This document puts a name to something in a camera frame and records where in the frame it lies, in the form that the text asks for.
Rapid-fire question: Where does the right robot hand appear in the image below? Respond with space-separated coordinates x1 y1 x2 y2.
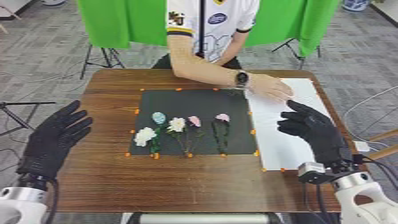
276 99 352 167

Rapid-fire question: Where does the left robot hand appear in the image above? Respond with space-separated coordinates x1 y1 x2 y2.
16 99 96 183

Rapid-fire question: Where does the dark mat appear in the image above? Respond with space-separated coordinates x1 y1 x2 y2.
127 88 262 157

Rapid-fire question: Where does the person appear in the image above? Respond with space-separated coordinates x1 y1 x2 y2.
150 0 297 103

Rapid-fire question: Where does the white sheet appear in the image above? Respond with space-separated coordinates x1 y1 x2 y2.
244 77 334 172

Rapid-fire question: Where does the black tripod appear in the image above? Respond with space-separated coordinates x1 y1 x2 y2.
0 100 59 136

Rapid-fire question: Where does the wooden chair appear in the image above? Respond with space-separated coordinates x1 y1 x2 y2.
365 127 398 162

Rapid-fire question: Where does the white flower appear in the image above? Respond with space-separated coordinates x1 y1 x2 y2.
132 126 164 159
166 116 194 157

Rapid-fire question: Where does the pink flower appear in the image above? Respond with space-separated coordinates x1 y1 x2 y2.
185 115 208 154
212 113 233 156

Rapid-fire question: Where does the blue flower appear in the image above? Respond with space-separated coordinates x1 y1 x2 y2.
150 111 169 148

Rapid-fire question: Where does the black cloth stand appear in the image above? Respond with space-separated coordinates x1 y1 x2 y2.
270 37 326 70
79 44 128 80

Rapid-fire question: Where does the pale grey bar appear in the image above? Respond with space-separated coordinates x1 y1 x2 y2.
127 212 281 224

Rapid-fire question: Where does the black cable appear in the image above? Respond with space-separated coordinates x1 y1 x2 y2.
354 153 398 193

